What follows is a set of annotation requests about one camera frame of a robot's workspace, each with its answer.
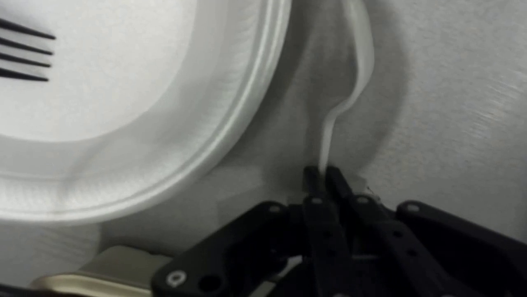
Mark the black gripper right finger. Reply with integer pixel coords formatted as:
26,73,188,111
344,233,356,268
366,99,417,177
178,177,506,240
325,165,527,297

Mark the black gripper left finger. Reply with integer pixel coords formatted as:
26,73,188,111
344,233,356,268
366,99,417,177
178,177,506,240
150,165,353,297

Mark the white plastic fork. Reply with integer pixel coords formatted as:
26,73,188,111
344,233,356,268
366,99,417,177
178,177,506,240
316,0,377,174

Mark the black plastic fork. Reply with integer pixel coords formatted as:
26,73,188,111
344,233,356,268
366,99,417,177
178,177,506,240
0,17,58,84

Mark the white foam plate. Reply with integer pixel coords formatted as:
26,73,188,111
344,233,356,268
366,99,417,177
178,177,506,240
0,0,293,225

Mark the beige cutlery tray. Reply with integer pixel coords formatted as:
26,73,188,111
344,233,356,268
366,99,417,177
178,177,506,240
30,245,180,297

